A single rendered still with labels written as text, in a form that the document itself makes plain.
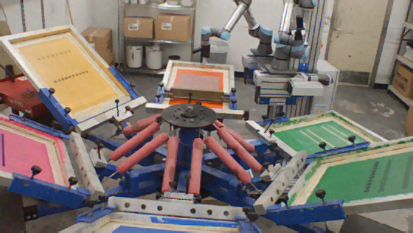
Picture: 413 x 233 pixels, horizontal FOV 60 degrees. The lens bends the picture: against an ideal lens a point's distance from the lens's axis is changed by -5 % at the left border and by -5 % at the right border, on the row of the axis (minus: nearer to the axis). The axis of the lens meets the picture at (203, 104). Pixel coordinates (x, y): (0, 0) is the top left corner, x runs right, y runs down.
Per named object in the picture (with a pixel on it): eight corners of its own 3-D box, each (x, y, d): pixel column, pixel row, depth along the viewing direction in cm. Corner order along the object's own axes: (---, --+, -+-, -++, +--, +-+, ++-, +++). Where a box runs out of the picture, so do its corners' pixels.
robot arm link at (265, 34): (265, 43, 336) (266, 29, 331) (255, 40, 346) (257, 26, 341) (274, 43, 342) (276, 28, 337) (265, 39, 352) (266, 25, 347)
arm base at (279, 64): (285, 65, 310) (287, 54, 306) (291, 71, 297) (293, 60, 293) (268, 65, 308) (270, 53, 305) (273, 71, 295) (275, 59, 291)
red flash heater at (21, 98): (-13, 97, 274) (-16, 83, 269) (37, 82, 310) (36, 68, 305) (33, 120, 245) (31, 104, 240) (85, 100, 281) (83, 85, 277)
